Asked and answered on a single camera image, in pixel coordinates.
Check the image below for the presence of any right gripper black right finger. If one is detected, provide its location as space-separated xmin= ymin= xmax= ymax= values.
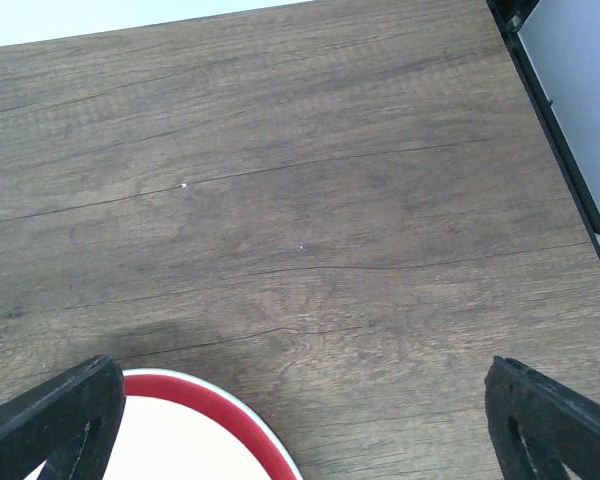
xmin=485 ymin=356 xmax=600 ymax=479

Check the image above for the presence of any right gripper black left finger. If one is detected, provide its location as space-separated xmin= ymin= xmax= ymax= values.
xmin=0 ymin=356 xmax=125 ymax=479

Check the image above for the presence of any black aluminium enclosure frame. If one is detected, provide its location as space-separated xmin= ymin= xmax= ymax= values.
xmin=486 ymin=0 xmax=600 ymax=260

